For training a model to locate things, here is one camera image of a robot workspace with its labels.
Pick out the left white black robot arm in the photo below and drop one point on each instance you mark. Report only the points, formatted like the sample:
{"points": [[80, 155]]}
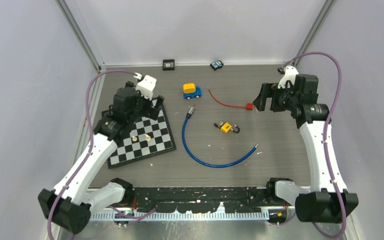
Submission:
{"points": [[68, 204]]}

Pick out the small black square box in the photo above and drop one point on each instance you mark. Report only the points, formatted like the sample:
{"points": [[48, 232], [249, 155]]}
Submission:
{"points": [[168, 65]]}

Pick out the yellow black padlock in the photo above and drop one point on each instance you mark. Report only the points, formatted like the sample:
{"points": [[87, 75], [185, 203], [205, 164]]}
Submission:
{"points": [[225, 127]]}

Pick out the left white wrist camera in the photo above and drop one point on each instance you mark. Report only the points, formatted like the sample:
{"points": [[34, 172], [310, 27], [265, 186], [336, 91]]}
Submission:
{"points": [[145, 85]]}

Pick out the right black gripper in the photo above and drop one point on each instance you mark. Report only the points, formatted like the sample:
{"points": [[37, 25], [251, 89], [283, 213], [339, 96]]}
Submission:
{"points": [[267, 91]]}

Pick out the perforated metal rail strip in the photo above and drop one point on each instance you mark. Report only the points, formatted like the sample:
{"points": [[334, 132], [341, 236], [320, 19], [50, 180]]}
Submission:
{"points": [[219, 215]]}

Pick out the blue yellow toy car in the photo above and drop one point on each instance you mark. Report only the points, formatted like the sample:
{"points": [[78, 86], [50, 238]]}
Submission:
{"points": [[190, 90]]}

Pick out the black blue owl toy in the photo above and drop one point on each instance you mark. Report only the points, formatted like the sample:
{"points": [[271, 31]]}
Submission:
{"points": [[217, 64]]}

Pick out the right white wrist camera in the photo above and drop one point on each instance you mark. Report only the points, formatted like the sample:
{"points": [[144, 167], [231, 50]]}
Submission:
{"points": [[289, 74]]}

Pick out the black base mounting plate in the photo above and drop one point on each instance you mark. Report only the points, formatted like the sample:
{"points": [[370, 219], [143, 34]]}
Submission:
{"points": [[200, 200]]}

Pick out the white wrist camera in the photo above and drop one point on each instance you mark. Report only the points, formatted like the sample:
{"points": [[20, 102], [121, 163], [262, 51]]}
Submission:
{"points": [[289, 74], [145, 85]]}

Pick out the black white chessboard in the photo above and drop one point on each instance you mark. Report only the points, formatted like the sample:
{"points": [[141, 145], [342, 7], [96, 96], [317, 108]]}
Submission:
{"points": [[162, 141]]}

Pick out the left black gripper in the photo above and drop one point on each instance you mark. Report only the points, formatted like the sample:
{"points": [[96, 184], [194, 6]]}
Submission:
{"points": [[153, 112]]}

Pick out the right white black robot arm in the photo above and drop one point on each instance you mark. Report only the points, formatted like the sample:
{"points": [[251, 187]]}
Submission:
{"points": [[327, 200]]}

